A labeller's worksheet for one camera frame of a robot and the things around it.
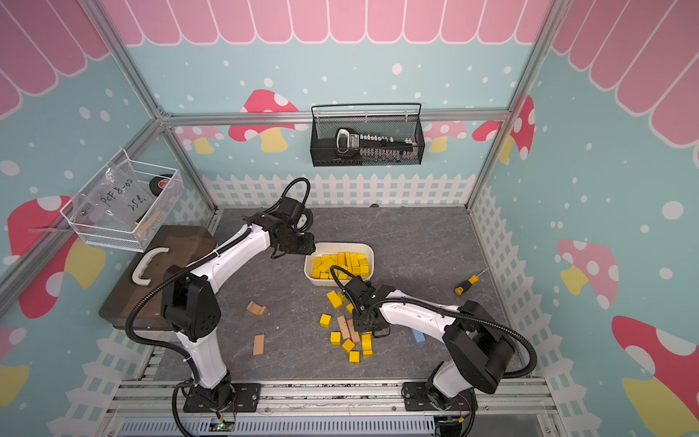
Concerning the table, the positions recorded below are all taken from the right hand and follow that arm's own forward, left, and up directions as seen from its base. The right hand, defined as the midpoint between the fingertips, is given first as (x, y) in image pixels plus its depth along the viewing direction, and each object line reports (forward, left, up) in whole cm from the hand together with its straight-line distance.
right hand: (362, 325), depth 85 cm
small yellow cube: (+21, -1, 0) cm, 21 cm away
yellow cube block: (+2, +12, 0) cm, 12 cm away
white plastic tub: (+30, +11, +1) cm, 32 cm away
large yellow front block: (+23, +13, 0) cm, 26 cm away
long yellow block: (+24, +16, 0) cm, 29 cm away
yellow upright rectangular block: (+9, +9, -1) cm, 13 cm away
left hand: (+21, +18, +12) cm, 30 cm away
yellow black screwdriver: (+17, -40, -1) cm, 43 cm away
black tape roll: (+31, +61, +33) cm, 75 cm away
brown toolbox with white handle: (+17, +57, +20) cm, 63 cm away
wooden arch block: (+6, +35, 0) cm, 35 cm away
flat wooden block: (-6, +32, -1) cm, 33 cm away
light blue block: (-3, -18, -2) cm, 18 cm away
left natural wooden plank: (-2, +6, -1) cm, 6 cm away
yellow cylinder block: (+25, +7, +1) cm, 26 cm away
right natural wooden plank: (-3, +3, -1) cm, 4 cm away
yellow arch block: (-6, -1, -1) cm, 6 cm away
